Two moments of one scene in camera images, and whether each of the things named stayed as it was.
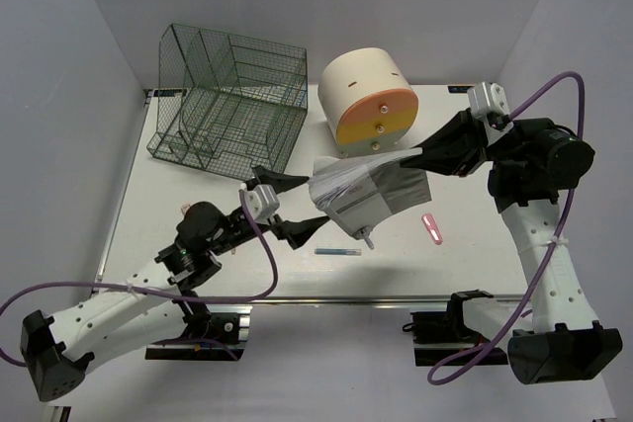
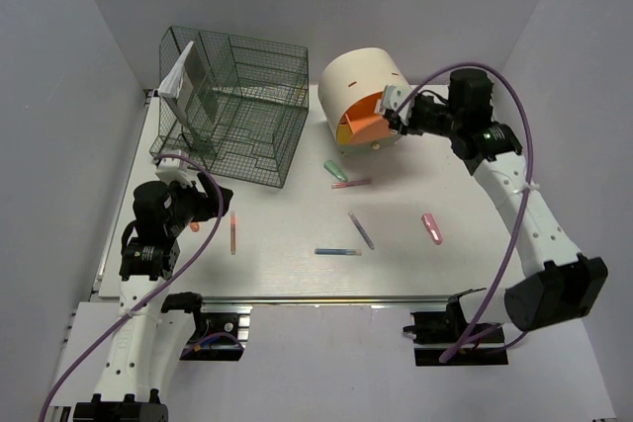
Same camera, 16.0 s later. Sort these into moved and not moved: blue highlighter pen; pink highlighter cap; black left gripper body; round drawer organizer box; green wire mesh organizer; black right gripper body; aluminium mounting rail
Moved: black right gripper body; black left gripper body
Not moved: round drawer organizer box; green wire mesh organizer; blue highlighter pen; aluminium mounting rail; pink highlighter cap
